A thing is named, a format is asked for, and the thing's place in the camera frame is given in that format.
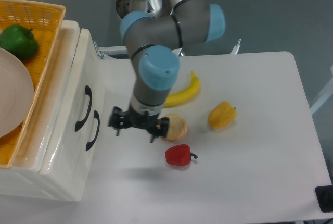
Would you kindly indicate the black device at edge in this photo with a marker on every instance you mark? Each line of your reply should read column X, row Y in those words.
column 324, row 196

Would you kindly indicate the lower drawer black handle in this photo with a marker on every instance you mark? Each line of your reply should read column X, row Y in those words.
column 91, row 143

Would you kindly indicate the green bell pepper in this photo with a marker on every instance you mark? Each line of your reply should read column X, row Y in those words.
column 19, row 41

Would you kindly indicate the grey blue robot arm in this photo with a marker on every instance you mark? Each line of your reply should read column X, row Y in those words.
column 156, row 71

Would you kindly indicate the orange plastic basket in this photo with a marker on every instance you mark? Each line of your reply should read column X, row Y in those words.
column 45, row 19

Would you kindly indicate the yellow banana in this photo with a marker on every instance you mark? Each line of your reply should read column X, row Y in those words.
column 184, row 95

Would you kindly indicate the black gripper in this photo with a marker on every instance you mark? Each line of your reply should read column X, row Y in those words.
column 119, row 119

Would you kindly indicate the red bell pepper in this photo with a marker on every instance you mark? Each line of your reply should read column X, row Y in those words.
column 179, row 155

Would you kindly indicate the beige round plate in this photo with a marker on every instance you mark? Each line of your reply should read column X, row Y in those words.
column 16, row 92

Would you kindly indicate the white drawer cabinet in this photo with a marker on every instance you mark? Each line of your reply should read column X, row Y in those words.
column 24, row 178

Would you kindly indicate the yellow bell pepper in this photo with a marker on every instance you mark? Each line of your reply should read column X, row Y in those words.
column 222, row 115

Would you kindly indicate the round bread roll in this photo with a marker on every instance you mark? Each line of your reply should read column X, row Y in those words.
column 177, row 127

